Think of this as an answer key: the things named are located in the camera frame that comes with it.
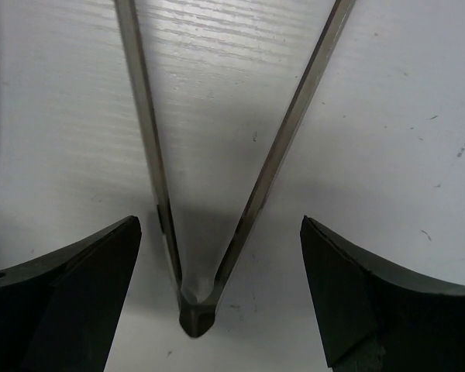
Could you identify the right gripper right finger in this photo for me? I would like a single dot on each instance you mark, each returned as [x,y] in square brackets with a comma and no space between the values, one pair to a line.
[375,315]

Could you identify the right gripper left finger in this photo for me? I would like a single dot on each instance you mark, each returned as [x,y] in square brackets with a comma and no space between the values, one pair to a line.
[60,311]

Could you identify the metal tongs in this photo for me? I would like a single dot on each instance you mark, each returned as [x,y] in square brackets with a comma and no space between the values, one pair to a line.
[220,88]

